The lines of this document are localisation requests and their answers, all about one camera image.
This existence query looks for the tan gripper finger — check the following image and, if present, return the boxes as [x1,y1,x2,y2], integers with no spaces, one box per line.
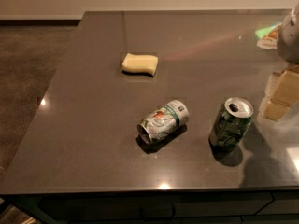
[265,70,299,106]
[259,98,290,120]

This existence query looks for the white green 7up can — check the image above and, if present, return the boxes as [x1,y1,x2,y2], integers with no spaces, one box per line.
[137,100,190,145]

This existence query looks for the dark green soda can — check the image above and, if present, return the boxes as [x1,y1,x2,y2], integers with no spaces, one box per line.
[209,97,253,151]

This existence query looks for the dark cabinet drawer handle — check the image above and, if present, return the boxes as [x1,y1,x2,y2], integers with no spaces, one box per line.
[139,205,177,221]

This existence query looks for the yellow sponge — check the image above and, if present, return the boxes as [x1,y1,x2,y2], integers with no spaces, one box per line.
[121,53,159,76]

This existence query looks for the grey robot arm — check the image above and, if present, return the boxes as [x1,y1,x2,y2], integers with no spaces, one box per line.
[257,4,299,120]

